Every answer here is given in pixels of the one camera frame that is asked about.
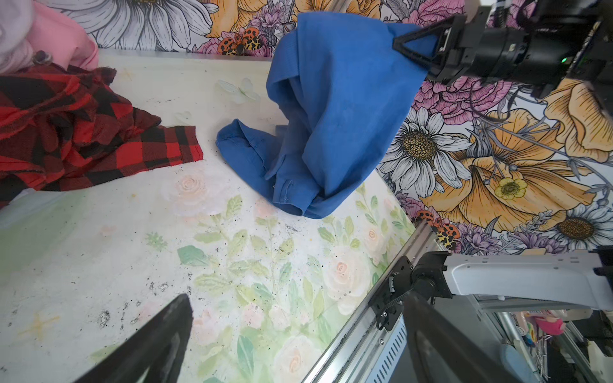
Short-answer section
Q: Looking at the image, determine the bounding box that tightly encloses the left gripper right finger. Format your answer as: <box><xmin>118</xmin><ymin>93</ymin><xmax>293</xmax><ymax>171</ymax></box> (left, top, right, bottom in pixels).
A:
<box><xmin>403</xmin><ymin>291</ymin><xmax>518</xmax><ymax>383</ymax></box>

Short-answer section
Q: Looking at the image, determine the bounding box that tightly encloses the aluminium front rail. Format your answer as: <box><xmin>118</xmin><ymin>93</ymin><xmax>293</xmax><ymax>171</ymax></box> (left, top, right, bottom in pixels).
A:
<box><xmin>301</xmin><ymin>222</ymin><xmax>613</xmax><ymax>383</ymax></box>

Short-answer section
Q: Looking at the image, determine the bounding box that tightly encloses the red black plaid cloth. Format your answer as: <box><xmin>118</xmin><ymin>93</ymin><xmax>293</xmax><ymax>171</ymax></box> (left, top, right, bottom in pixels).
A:
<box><xmin>1</xmin><ymin>65</ymin><xmax>203</xmax><ymax>207</ymax></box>

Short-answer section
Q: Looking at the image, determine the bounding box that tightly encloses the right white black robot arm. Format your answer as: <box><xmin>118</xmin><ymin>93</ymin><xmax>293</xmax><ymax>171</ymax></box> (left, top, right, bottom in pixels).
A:
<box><xmin>378</xmin><ymin>1</ymin><xmax>612</xmax><ymax>311</ymax></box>

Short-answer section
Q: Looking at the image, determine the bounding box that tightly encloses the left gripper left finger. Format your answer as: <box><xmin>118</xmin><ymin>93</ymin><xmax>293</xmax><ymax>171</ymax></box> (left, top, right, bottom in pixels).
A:
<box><xmin>78</xmin><ymin>294</ymin><xmax>193</xmax><ymax>382</ymax></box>

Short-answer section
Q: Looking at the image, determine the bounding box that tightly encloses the pink cloth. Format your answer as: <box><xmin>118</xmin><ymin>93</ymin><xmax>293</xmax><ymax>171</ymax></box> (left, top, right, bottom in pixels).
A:
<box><xmin>25</xmin><ymin>1</ymin><xmax>99</xmax><ymax>70</ymax></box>

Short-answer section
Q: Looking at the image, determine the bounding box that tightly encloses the pale lilac white cloth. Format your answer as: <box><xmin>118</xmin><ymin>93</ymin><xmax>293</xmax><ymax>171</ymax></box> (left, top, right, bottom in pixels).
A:
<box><xmin>1</xmin><ymin>0</ymin><xmax>35</xmax><ymax>74</ymax></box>

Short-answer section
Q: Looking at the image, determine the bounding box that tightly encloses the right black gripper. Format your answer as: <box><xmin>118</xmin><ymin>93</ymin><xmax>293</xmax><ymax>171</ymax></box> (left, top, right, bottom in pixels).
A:
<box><xmin>392</xmin><ymin>9</ymin><xmax>594</xmax><ymax>96</ymax></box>

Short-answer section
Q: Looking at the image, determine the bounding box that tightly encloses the blue cloth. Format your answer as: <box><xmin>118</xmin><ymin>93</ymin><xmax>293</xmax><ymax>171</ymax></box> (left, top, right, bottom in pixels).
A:
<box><xmin>216</xmin><ymin>12</ymin><xmax>427</xmax><ymax>219</ymax></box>

